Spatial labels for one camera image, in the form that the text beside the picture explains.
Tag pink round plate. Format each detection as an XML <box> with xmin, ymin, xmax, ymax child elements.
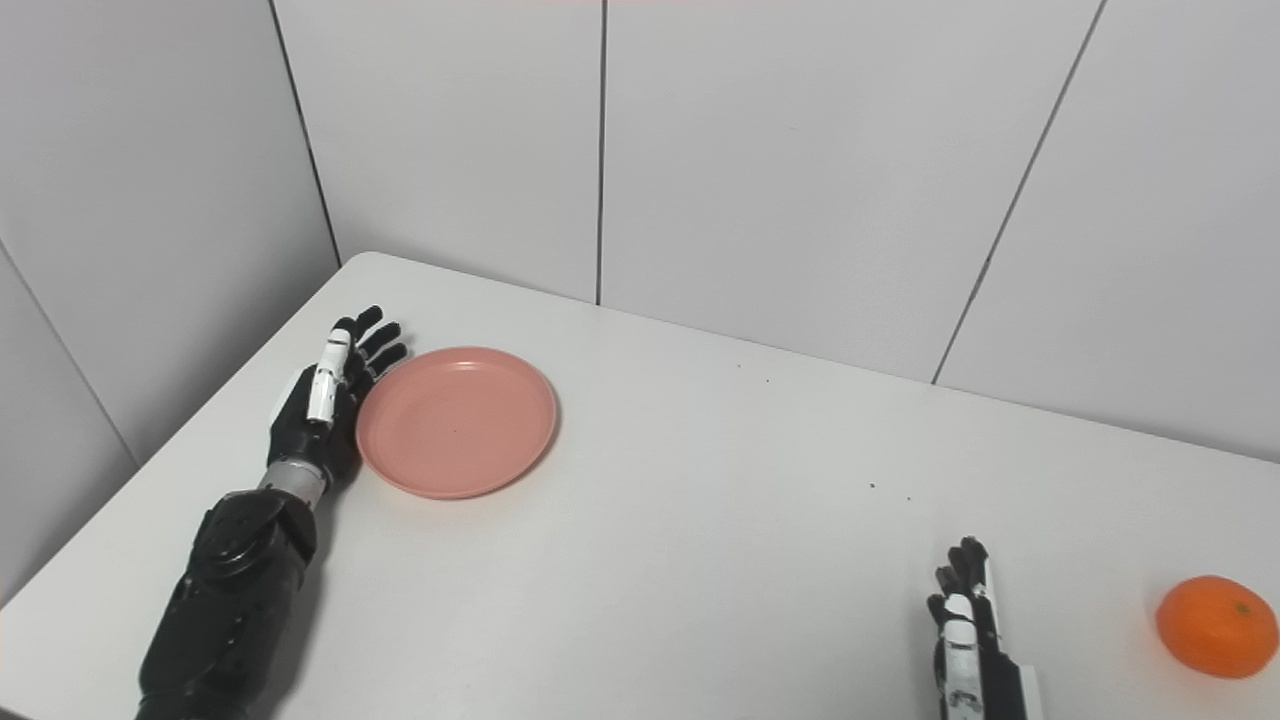
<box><xmin>355</xmin><ymin>346</ymin><xmax>559</xmax><ymax>500</ymax></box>

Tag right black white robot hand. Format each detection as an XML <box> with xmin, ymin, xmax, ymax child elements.
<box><xmin>926</xmin><ymin>537</ymin><xmax>1043</xmax><ymax>720</ymax></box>

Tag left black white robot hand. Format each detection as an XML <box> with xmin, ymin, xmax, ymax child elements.
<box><xmin>266</xmin><ymin>305</ymin><xmax>409</xmax><ymax>492</ymax></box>

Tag orange fruit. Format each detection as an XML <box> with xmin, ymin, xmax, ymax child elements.
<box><xmin>1156</xmin><ymin>575</ymin><xmax>1280</xmax><ymax>680</ymax></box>

